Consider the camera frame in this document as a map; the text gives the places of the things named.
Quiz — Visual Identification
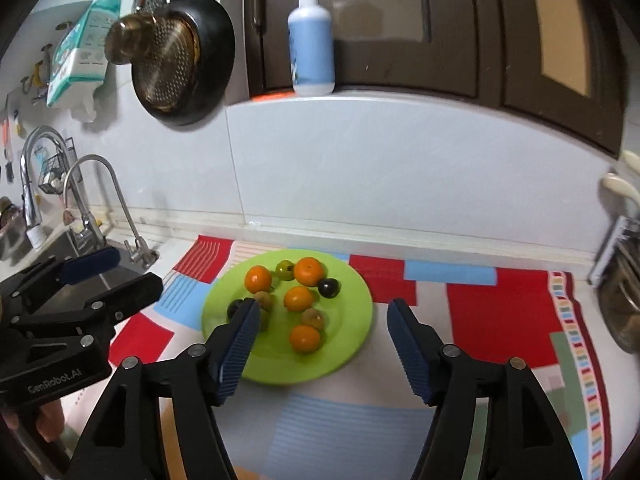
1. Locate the dark brown window frame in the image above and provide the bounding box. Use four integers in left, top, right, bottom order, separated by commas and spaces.
244, 0, 631, 158

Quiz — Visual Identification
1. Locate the small gooseneck faucet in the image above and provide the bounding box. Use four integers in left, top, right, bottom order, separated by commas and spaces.
64, 155, 158, 268

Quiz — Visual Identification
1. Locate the brass ladle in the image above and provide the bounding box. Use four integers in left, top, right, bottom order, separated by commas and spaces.
105, 12, 161, 66

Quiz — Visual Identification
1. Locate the green plate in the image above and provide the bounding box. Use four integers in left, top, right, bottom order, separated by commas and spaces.
201, 248, 374, 386

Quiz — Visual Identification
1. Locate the steel sink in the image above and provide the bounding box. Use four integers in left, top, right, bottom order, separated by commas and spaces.
0, 230, 146, 291

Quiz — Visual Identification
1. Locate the white and blue pump bottle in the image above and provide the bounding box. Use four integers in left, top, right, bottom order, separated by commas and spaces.
287, 0, 336, 97

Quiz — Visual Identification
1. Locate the black frying pan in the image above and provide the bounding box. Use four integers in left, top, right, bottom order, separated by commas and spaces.
131, 0, 236, 127

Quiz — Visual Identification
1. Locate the grey striped rack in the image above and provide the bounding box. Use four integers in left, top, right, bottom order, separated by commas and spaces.
589, 215, 630, 286

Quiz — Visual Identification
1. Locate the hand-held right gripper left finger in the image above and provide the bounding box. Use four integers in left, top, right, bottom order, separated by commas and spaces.
77, 297, 262, 480

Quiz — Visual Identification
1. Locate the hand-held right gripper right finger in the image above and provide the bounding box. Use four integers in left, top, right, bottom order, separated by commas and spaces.
386, 297, 576, 480

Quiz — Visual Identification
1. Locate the tissue pack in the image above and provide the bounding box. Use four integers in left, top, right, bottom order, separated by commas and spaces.
46, 0, 123, 123

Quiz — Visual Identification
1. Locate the golden perforated strainer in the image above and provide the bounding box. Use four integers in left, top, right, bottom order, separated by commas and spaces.
132, 12, 201, 111

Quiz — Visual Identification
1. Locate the orange mandarin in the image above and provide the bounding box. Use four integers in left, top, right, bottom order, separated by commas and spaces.
289, 324, 322, 354
293, 256, 324, 287
283, 286, 316, 312
244, 265, 273, 293

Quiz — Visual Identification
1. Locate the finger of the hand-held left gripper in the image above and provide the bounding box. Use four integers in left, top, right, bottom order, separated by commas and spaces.
0, 246, 121, 311
10, 272, 164, 348

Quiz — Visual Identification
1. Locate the metal pot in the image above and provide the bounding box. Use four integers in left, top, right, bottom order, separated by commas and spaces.
0, 195, 26, 261

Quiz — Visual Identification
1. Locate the cream plastic handle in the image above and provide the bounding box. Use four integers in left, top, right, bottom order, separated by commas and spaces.
600, 172, 640, 211

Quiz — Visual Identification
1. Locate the metal utensil container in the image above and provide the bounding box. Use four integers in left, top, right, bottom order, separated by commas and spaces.
597, 240, 640, 356

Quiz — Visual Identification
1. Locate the black wire basket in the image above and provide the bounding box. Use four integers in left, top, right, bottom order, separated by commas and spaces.
37, 137, 78, 195

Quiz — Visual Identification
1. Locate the colourful patchwork mat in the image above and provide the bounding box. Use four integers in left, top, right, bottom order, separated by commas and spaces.
107, 234, 618, 480

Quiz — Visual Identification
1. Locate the person's left hand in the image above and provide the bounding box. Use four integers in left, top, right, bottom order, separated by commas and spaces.
36, 401, 68, 444

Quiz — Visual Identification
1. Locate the tall pull-down faucet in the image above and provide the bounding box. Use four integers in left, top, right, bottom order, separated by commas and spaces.
19, 125, 106, 256

